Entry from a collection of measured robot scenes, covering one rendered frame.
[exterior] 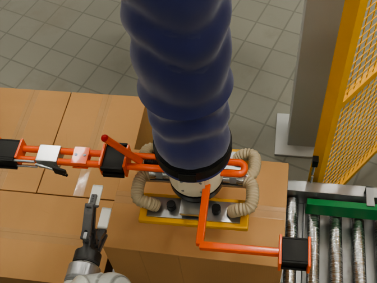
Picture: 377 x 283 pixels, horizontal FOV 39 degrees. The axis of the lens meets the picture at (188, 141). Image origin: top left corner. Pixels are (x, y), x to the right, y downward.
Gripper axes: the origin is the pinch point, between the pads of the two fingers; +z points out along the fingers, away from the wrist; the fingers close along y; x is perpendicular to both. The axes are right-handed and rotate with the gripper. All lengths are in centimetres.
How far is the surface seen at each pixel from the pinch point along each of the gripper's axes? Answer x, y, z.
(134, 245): 6.4, 26.6, -1.7
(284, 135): 60, 119, 116
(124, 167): 5.2, -3.4, 10.1
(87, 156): -7.4, -1.8, 13.9
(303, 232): 66, 71, 31
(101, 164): -2.3, -2.6, 10.9
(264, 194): 48, 26, 22
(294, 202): 62, 66, 42
